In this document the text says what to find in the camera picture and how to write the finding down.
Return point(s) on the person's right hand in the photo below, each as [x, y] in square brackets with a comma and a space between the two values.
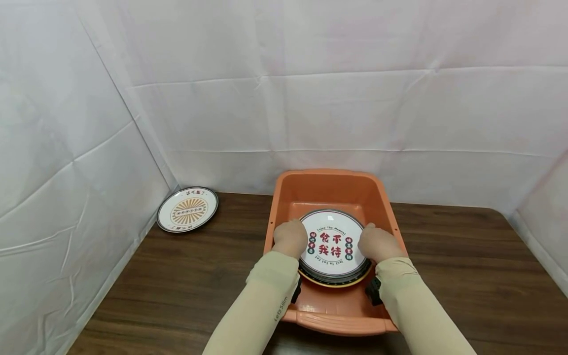
[377, 244]

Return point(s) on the orange plastic basin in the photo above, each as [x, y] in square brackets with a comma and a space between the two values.
[328, 190]

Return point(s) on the person's right forearm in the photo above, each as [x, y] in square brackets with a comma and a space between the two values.
[417, 308]

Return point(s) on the black wrist band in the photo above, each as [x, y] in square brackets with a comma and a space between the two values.
[373, 291]

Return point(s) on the white plate with sunburst print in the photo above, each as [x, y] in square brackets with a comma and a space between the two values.
[187, 209]

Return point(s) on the person's left forearm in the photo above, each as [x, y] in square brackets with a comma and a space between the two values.
[257, 308]

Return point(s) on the person's left hand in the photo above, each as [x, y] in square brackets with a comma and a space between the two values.
[290, 238]

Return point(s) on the stack of dark-rimmed plates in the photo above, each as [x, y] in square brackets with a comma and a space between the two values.
[337, 280]

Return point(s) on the white plate with red characters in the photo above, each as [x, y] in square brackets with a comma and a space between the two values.
[333, 241]

